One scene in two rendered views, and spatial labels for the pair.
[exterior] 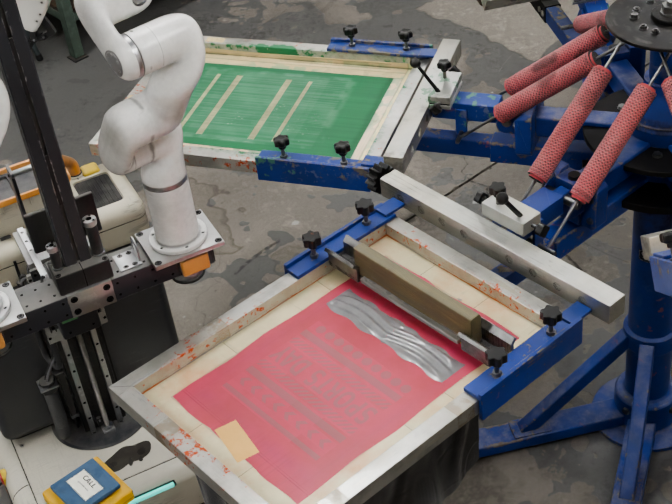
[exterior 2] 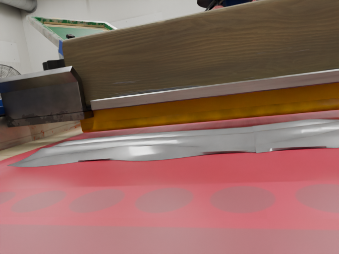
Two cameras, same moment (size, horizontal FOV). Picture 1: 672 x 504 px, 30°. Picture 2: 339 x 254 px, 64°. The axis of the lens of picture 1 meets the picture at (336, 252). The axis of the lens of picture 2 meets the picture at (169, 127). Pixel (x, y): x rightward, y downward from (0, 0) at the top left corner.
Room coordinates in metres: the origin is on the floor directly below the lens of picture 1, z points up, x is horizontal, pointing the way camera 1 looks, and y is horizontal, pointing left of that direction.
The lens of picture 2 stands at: (1.85, 0.06, 1.00)
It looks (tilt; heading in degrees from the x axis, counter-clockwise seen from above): 8 degrees down; 323
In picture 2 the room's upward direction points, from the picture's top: 7 degrees counter-clockwise
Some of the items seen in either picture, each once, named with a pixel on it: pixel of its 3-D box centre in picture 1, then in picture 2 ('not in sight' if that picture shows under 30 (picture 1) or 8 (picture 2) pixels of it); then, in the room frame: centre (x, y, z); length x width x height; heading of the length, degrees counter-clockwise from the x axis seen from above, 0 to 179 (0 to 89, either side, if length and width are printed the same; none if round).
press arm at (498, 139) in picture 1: (421, 139); not in sight; (2.76, -0.27, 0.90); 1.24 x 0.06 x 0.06; 67
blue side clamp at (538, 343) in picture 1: (524, 362); not in sight; (1.80, -0.35, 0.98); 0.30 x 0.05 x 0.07; 127
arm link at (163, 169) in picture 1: (153, 148); not in sight; (2.16, 0.34, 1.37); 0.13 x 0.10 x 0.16; 124
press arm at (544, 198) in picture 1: (528, 217); not in sight; (2.22, -0.44, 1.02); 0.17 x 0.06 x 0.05; 127
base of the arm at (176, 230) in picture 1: (169, 205); not in sight; (2.18, 0.34, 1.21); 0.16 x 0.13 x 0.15; 22
